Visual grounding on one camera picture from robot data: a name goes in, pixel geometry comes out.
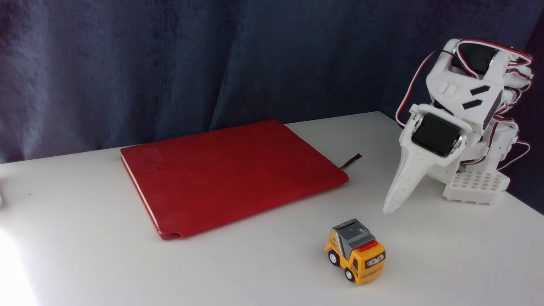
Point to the yellow toy truck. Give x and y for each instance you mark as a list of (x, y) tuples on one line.
[(361, 259)]

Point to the red notebook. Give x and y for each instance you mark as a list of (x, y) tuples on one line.
[(229, 174)]

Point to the dark blue curtain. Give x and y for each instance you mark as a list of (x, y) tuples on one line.
[(127, 63)]

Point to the dark red bookmark ribbon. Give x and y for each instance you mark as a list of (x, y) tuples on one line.
[(351, 161)]

